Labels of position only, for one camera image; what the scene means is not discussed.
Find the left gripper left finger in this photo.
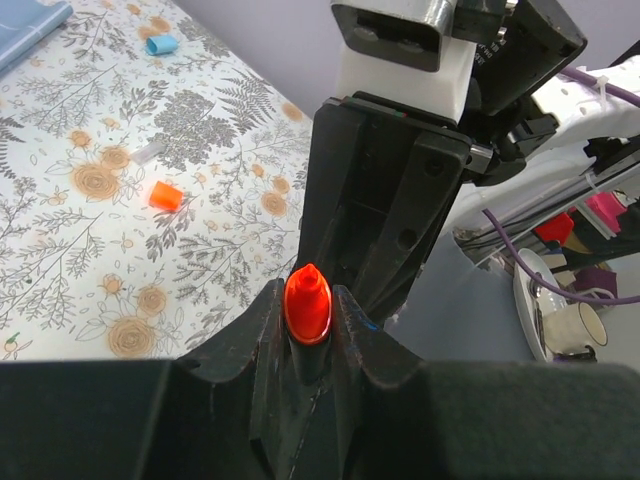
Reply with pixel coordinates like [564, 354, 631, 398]
[1, 280, 283, 479]

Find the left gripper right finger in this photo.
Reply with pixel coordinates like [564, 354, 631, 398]
[332, 286, 639, 479]

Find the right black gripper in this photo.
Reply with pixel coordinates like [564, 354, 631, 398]
[298, 92, 472, 323]

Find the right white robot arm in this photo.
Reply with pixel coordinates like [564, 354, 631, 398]
[297, 1, 639, 323]

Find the transparent pen cap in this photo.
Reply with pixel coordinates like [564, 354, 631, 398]
[130, 141, 166, 165]

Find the black orange highlighter pen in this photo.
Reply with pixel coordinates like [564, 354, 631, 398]
[283, 263, 332, 385]

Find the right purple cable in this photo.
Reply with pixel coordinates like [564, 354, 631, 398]
[482, 67, 640, 306]

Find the light blue pen cap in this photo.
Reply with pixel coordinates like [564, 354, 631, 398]
[145, 34, 179, 56]

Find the blue checked cloth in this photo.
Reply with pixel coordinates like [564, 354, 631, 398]
[1, 0, 73, 76]

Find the white saucer with cup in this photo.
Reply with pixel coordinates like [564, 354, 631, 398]
[513, 248, 608, 363]

